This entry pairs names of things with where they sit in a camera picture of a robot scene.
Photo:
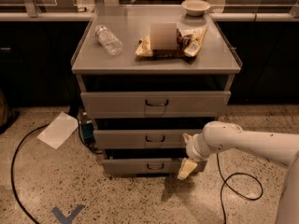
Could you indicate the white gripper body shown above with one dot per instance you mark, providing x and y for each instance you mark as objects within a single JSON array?
[{"x": 192, "y": 148}]

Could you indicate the grey drawer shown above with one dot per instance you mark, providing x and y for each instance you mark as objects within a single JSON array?
[
  {"x": 155, "y": 104},
  {"x": 131, "y": 139},
  {"x": 142, "y": 166}
]

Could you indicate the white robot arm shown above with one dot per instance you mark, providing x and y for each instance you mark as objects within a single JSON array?
[{"x": 281, "y": 148}]

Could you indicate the grey top drawer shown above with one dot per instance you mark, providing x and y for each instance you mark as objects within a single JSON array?
[{"x": 155, "y": 104}]

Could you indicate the grey bottom drawer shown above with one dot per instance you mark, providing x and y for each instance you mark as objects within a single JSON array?
[{"x": 142, "y": 166}]

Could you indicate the grey drawer cabinet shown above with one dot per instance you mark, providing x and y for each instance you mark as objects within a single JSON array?
[{"x": 213, "y": 69}]

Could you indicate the yellow snack bag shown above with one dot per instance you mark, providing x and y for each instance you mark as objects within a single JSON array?
[{"x": 189, "y": 43}]

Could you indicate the blue box on floor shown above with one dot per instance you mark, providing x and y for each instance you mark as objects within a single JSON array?
[{"x": 87, "y": 131}]

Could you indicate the clear plastic water bottle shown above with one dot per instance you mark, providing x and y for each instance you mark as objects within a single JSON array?
[{"x": 108, "y": 40}]

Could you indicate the white paper sheet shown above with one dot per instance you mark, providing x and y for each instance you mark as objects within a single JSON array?
[{"x": 59, "y": 130}]

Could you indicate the white ceramic bowl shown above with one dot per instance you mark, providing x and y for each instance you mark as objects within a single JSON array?
[{"x": 195, "y": 7}]

